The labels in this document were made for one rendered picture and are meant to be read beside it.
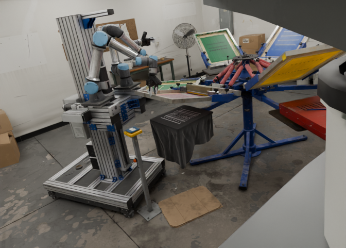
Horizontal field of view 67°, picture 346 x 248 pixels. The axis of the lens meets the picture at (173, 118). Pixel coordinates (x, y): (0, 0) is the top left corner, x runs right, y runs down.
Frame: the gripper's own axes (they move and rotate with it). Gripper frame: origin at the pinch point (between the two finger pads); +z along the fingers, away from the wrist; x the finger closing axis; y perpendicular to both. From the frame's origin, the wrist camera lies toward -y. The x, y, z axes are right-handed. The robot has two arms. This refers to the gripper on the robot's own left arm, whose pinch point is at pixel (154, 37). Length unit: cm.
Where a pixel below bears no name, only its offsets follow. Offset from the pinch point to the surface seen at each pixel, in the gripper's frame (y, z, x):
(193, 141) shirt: 81, -42, 107
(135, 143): 75, -88, 76
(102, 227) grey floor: 161, -135, 67
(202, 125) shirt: 67, -30, 108
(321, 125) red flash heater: 29, -25, 210
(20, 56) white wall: 51, -93, -301
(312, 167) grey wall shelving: -41, -169, 254
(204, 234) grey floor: 149, -72, 149
